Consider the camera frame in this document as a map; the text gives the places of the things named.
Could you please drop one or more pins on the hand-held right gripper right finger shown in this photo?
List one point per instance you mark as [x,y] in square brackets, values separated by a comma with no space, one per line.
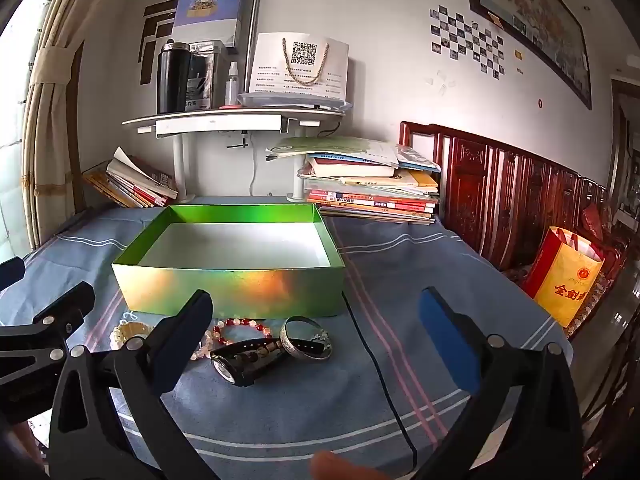
[445,345]

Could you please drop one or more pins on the dark brown wall decal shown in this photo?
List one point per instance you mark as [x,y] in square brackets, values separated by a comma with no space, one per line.
[147,45]

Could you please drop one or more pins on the person's right hand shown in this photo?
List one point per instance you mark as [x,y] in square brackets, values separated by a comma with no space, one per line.
[345,467]

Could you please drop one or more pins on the silver bangle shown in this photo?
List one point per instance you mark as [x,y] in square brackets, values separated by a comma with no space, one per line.
[305,352]

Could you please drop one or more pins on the red wooden bench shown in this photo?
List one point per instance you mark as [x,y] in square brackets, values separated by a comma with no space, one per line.
[500,195]

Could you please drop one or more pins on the stack of books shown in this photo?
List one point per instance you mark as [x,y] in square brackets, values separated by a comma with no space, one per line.
[370,200]

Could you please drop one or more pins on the small white spray bottle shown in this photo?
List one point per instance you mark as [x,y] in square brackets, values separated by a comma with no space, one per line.
[231,87]

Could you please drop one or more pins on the beige curtain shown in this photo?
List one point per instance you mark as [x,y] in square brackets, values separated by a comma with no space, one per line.
[55,85]

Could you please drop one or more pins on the clear plastic folder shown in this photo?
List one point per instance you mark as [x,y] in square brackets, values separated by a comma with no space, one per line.
[300,101]

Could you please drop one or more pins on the yellow and red gift bag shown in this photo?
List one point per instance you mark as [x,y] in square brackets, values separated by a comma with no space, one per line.
[565,285]

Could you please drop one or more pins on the framed wall picture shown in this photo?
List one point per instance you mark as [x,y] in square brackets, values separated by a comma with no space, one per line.
[525,0]

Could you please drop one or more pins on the grid of small wall photos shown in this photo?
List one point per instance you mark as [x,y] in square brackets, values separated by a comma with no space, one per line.
[467,40]

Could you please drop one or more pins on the blue striped tablecloth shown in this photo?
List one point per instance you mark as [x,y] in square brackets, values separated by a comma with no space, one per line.
[300,410]

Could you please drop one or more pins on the grey wall pipe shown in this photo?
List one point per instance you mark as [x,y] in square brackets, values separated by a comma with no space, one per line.
[256,10]

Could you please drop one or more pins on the blue printed box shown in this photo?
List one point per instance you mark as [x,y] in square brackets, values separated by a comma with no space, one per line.
[210,20]

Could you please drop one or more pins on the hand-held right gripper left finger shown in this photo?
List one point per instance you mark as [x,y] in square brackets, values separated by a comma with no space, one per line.
[182,340]

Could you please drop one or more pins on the red cushion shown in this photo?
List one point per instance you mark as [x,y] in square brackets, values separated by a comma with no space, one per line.
[595,222]

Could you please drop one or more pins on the white desk shelf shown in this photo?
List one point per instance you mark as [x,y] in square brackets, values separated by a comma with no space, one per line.
[215,122]

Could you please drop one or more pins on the silver black packaged box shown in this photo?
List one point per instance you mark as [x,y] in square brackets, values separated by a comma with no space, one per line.
[205,75]

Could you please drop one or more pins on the white paper bag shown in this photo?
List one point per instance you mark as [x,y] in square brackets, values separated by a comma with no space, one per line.
[270,70]

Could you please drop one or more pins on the window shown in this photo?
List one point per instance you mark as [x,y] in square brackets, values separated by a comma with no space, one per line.
[15,160]

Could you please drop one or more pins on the leaning row of books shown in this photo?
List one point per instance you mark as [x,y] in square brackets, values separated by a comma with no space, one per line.
[130,185]

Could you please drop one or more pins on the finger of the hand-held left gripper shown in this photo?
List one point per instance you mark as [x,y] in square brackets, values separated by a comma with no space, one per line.
[10,272]
[65,307]

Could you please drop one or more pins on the black wrist watch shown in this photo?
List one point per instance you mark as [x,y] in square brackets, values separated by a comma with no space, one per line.
[225,367]

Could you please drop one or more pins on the shiny green cardboard box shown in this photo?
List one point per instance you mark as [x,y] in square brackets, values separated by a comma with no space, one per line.
[225,290]

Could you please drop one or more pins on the black thermos bottle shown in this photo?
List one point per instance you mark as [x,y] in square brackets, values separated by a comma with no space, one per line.
[172,80]

